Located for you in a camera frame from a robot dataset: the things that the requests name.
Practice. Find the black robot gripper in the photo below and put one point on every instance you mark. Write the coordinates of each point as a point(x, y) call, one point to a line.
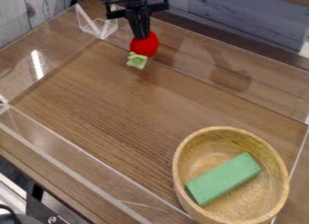
point(128, 9)

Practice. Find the black table leg bracket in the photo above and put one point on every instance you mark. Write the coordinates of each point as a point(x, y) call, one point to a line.
point(44, 208)

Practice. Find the green rectangular block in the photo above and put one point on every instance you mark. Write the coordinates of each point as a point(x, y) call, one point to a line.
point(223, 178)

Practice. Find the red plush strawberry toy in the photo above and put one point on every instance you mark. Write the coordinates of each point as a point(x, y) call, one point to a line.
point(142, 50)

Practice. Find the clear acrylic corner bracket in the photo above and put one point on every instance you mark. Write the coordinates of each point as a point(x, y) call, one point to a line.
point(97, 27)

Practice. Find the clear acrylic tray wall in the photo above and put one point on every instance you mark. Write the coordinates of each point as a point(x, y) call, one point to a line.
point(104, 196)

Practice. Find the wooden bowl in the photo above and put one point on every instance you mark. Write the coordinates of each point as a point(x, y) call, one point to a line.
point(254, 202)

